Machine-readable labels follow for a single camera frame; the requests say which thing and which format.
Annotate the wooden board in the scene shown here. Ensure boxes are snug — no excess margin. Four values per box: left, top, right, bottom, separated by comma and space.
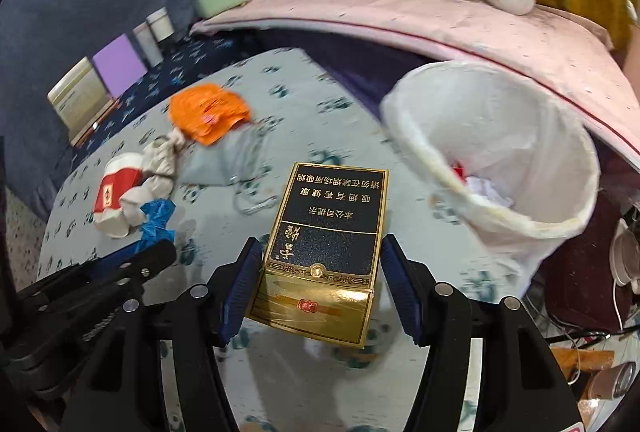
550, 347, 616, 383

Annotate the white cylinder container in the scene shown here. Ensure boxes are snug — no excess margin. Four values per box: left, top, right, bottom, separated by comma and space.
146, 8, 176, 43

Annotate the purple card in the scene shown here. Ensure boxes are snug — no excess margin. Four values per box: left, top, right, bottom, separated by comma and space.
92, 34, 148, 100

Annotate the black and gold cigarette box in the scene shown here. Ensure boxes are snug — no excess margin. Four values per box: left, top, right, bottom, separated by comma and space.
246, 162, 391, 350

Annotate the crumpled grey paper towel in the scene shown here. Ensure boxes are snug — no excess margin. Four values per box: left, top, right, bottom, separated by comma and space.
120, 129, 188, 225

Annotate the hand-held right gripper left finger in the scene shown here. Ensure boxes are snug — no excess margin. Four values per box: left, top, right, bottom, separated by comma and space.
60, 236, 264, 432

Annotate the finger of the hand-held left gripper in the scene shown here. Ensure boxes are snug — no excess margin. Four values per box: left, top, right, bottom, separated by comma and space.
75, 240, 178, 301
20, 243, 147, 299

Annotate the navy print cloth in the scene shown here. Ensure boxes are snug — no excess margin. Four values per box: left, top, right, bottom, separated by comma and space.
70, 34, 261, 157

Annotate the steel cup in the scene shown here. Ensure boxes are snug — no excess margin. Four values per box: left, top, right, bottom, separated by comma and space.
587, 362, 638, 400

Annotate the desk calendar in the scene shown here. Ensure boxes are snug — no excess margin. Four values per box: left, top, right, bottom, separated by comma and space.
47, 56, 122, 147

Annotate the dark red cushion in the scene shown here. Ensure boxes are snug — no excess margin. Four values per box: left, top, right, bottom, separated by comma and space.
542, 192, 636, 333

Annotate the white flask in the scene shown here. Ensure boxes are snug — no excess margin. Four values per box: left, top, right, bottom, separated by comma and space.
612, 217, 640, 287

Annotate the red and white paper cup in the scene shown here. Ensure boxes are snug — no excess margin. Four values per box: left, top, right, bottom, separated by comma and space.
94, 152, 147, 240

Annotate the pink cloth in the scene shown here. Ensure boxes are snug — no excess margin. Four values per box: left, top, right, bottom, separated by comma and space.
189, 0, 640, 157

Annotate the white bag-lined trash bin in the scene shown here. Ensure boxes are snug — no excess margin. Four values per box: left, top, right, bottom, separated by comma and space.
380, 60, 602, 297

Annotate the panda print cloth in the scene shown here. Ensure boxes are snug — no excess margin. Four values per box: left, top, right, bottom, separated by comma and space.
37, 48, 506, 432

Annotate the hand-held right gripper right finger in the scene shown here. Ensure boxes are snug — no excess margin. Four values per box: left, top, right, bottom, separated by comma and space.
381, 233, 568, 432

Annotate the metal wire clip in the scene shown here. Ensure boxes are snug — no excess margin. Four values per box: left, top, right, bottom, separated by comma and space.
232, 177, 278, 215

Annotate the orange plastic bag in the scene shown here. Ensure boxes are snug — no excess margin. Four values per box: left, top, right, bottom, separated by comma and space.
167, 83, 252, 147

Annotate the blue plastic wrapper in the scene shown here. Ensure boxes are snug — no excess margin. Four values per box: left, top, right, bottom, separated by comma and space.
139, 198, 177, 245

